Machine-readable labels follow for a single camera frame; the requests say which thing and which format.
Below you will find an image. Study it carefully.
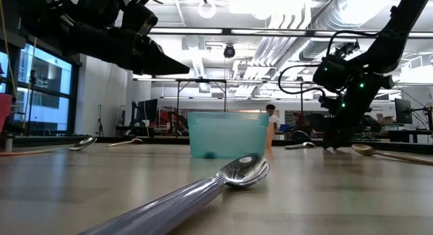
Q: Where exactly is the white hanging ring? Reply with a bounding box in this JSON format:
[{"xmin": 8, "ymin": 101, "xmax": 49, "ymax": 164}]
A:
[{"xmin": 197, "ymin": 0, "xmax": 217, "ymax": 20}]

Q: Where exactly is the small white cylinder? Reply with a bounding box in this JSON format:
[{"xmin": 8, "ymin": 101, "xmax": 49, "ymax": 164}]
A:
[{"xmin": 3, "ymin": 133, "xmax": 14, "ymax": 153}]

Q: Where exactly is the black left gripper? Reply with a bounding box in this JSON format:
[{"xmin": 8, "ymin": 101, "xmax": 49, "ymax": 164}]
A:
[{"xmin": 64, "ymin": 23, "xmax": 191, "ymax": 77}]

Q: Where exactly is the pink plastic bin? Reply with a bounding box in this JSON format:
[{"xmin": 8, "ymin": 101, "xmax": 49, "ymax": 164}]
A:
[{"xmin": 0, "ymin": 92, "xmax": 14, "ymax": 134}]

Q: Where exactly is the black aluminium table frame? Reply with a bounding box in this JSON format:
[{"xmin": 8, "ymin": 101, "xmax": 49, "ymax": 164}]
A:
[{"xmin": 0, "ymin": 135, "xmax": 433, "ymax": 154}]

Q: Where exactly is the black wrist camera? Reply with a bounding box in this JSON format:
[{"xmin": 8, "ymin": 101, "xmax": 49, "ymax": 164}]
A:
[
  {"xmin": 313, "ymin": 54, "xmax": 356, "ymax": 93},
  {"xmin": 120, "ymin": 3, "xmax": 159, "ymax": 38}
]

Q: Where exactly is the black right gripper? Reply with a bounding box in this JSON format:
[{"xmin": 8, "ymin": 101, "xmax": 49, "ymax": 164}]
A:
[{"xmin": 317, "ymin": 72, "xmax": 395, "ymax": 150}]

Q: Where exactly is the person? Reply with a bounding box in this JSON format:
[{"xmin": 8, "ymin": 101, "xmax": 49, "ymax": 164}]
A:
[
  {"xmin": 265, "ymin": 104, "xmax": 281, "ymax": 133},
  {"xmin": 293, "ymin": 111, "xmax": 309, "ymax": 131}
]

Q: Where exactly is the black workstation frame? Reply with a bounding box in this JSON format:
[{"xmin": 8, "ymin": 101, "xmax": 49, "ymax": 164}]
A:
[{"xmin": 175, "ymin": 77, "xmax": 228, "ymax": 110}]

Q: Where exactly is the orange-handled silver spoon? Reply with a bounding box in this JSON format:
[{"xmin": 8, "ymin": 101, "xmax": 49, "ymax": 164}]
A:
[{"xmin": 0, "ymin": 136, "xmax": 98, "ymax": 158}]

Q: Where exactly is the large glass window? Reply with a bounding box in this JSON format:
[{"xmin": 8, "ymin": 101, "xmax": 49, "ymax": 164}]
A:
[{"xmin": 0, "ymin": 41, "xmax": 78, "ymax": 134}]

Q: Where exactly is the teal translucent plastic bin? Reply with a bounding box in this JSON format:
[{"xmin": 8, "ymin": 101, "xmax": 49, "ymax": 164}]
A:
[{"xmin": 187, "ymin": 112, "xmax": 271, "ymax": 160}]

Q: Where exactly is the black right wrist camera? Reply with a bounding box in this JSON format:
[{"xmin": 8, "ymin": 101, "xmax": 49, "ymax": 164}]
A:
[{"xmin": 313, "ymin": 54, "xmax": 356, "ymax": 93}]

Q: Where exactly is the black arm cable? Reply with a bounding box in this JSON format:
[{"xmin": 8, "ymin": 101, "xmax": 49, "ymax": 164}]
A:
[
  {"xmin": 277, "ymin": 63, "xmax": 327, "ymax": 95},
  {"xmin": 325, "ymin": 29, "xmax": 385, "ymax": 58}
]

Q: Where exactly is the black overhead light bar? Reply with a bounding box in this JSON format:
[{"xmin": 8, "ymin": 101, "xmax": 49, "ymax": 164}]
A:
[{"xmin": 148, "ymin": 26, "xmax": 433, "ymax": 39}]

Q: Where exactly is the black dome ceiling camera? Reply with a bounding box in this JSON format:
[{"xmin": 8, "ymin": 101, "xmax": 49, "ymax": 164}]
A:
[{"xmin": 223, "ymin": 43, "xmax": 237, "ymax": 59}]

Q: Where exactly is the orange translucent plastic bin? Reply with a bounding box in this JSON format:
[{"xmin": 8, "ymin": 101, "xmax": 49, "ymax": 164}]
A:
[{"xmin": 266, "ymin": 121, "xmax": 275, "ymax": 150}]

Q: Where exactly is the black computer monitor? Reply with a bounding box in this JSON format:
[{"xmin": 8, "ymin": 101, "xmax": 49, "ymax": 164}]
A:
[
  {"xmin": 394, "ymin": 98, "xmax": 413, "ymax": 125},
  {"xmin": 135, "ymin": 98, "xmax": 159, "ymax": 127}
]

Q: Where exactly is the small black tripod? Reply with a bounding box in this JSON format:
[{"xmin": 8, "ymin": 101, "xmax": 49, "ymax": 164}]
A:
[{"xmin": 96, "ymin": 104, "xmax": 106, "ymax": 137}]

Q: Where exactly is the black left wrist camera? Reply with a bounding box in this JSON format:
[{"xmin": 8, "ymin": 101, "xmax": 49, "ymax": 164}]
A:
[{"xmin": 120, "ymin": 3, "xmax": 159, "ymax": 38}]

